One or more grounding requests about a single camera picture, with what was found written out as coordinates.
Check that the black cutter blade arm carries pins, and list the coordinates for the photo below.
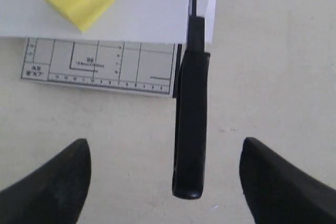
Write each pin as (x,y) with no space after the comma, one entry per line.
(191,112)

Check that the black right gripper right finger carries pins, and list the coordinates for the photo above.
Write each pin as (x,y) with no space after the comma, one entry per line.
(278,192)

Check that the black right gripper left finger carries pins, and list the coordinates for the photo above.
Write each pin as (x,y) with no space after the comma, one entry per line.
(54,193)

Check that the white paper sheet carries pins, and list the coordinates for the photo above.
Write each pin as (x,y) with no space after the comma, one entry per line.
(125,20)

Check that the grey paper cutter base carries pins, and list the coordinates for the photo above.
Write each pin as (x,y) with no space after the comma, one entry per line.
(129,67)

